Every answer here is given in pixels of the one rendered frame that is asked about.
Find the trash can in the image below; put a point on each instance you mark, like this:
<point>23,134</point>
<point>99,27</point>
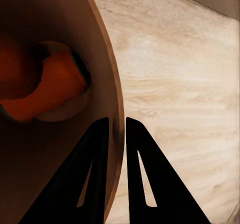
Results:
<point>32,152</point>

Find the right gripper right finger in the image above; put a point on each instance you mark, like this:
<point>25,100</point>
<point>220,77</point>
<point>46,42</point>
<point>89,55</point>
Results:
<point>175,204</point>

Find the can of soda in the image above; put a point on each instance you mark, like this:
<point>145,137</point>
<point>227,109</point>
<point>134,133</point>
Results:
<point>19,70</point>
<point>62,78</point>

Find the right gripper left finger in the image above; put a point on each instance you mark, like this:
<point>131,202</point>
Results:
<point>57,203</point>

